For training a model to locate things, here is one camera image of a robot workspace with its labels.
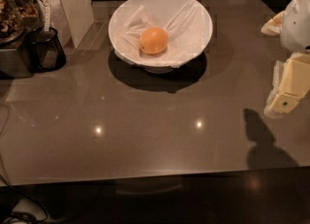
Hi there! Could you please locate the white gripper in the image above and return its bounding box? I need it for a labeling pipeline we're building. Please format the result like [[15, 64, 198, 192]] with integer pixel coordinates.
[[261, 0, 310, 119]]

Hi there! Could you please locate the white cloth in bowl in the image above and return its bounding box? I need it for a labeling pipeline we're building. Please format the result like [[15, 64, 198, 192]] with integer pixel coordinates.
[[114, 0, 213, 69]]

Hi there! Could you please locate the black mesh pen cup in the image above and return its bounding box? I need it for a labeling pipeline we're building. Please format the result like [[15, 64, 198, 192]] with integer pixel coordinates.
[[26, 27, 67, 72]]

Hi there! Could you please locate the white bowl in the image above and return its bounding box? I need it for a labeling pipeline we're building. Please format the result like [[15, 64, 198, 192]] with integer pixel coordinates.
[[108, 0, 214, 75]]

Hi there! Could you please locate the orange fruit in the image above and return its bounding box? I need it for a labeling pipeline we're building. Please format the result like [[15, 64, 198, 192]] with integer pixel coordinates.
[[139, 27, 169, 55]]

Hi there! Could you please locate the white standing board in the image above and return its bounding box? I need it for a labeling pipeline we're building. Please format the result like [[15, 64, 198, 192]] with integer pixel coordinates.
[[47, 0, 94, 48]]

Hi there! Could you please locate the dark box under tray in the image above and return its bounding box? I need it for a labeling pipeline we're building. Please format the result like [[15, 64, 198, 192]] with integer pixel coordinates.
[[0, 37, 33, 80]]

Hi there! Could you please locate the white tag in cup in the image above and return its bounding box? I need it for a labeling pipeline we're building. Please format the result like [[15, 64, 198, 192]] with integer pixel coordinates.
[[39, 0, 51, 34]]

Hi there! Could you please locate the tray of dried snacks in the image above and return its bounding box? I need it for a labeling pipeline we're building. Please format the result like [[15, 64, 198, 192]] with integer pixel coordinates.
[[0, 0, 39, 45]]

